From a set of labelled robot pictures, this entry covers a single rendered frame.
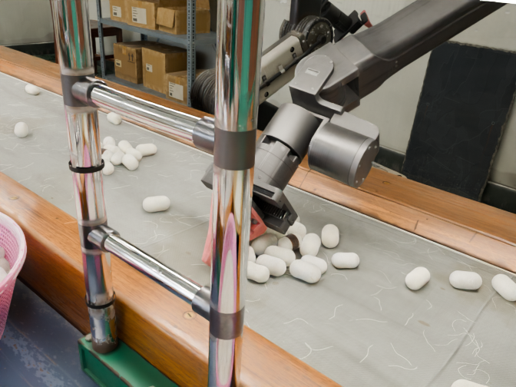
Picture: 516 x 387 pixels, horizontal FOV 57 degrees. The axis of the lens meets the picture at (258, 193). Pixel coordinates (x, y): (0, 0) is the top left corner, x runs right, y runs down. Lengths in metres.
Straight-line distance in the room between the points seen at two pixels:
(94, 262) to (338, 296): 0.25
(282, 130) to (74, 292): 0.28
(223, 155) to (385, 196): 0.46
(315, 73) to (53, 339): 0.41
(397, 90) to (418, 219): 2.13
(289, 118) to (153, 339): 0.27
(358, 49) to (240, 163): 0.36
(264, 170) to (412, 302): 0.21
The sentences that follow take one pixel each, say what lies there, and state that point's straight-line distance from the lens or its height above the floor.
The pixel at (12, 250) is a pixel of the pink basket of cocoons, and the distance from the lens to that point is 0.59.
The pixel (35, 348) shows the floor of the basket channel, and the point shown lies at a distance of 0.57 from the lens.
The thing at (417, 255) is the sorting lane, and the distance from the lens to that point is 0.62.
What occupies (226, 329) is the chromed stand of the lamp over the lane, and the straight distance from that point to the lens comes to 0.32.
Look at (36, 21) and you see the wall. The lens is 5.56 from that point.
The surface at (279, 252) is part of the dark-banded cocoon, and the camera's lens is 0.54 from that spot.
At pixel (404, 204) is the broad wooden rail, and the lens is 0.68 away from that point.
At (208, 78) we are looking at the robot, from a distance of 1.19.
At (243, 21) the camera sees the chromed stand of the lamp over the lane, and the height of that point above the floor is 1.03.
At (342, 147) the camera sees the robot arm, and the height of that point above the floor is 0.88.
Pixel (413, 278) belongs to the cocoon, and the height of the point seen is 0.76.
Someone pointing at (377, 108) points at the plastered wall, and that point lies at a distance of 2.84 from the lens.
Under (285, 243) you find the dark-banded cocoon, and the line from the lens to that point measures 0.56.
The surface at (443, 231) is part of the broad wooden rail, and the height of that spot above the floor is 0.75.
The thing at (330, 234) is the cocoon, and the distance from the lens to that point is 0.58.
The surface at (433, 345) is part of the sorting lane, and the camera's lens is 0.49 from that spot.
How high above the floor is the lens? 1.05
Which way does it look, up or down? 26 degrees down
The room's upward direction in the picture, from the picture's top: 4 degrees clockwise
